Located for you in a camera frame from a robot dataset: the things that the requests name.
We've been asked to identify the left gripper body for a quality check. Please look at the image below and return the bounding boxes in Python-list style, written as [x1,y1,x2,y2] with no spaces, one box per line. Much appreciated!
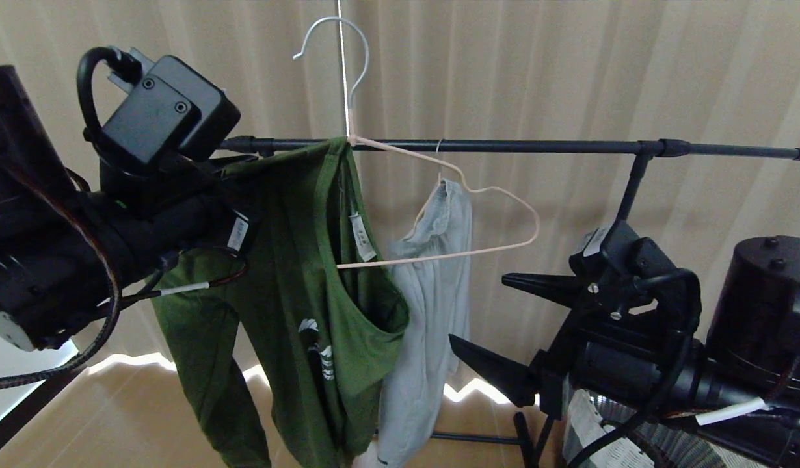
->
[0,188,256,353]

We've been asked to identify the beige curtain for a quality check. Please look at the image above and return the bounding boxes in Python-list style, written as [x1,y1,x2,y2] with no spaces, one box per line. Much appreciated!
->
[0,0,800,407]

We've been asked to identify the pale grey shorts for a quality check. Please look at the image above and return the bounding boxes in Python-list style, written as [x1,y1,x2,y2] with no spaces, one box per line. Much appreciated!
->
[353,179,474,468]

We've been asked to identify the green garment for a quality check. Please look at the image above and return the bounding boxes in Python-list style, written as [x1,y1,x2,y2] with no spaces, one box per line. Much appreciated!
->
[151,137,411,468]

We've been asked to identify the black clothes rack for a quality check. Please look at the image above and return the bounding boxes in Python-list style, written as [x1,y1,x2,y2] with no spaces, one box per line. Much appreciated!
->
[219,135,800,468]

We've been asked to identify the white laundry basket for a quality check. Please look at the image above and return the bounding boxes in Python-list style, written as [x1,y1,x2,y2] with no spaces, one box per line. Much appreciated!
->
[561,389,768,468]

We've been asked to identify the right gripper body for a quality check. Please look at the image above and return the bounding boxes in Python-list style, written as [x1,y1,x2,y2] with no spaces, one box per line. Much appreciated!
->
[535,311,800,468]

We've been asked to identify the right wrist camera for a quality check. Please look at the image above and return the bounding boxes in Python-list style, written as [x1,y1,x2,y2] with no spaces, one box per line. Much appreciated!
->
[568,220,703,326]

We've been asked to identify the pink clothes hanger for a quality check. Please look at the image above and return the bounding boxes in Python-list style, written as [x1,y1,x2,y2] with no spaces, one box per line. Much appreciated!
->
[292,16,541,271]
[433,138,448,190]

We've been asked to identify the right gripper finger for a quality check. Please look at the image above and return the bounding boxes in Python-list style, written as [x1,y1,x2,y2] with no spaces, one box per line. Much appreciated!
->
[501,272,587,308]
[448,334,542,409]

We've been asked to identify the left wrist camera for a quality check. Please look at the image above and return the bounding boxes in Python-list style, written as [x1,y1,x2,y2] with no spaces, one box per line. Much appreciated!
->
[100,54,243,215]

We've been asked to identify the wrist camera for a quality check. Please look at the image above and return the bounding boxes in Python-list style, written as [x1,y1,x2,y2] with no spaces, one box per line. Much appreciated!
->
[100,54,243,215]
[568,220,703,326]

